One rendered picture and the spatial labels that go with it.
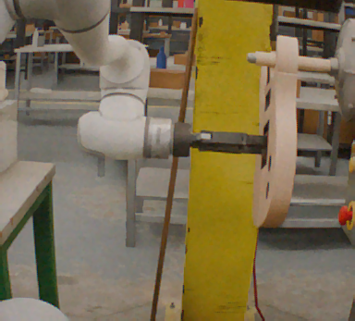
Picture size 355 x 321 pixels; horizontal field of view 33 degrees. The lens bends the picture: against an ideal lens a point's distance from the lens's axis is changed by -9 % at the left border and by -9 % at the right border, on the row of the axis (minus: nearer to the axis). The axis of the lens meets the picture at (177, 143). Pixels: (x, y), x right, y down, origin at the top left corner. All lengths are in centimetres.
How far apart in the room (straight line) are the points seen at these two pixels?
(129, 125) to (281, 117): 33
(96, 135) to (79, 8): 50
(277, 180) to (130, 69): 41
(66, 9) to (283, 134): 54
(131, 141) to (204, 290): 125
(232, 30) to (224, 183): 57
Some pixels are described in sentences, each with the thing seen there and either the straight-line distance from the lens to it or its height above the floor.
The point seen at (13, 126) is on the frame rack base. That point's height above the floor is 104.
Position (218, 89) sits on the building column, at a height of 107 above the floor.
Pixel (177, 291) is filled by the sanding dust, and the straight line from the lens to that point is 313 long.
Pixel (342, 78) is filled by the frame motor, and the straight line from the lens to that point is 143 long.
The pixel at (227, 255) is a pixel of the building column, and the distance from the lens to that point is 248.
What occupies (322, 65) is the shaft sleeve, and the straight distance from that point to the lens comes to 144.
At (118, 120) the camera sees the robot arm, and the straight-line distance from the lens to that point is 139.
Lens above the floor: 135
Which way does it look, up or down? 12 degrees down
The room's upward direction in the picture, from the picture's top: 3 degrees clockwise
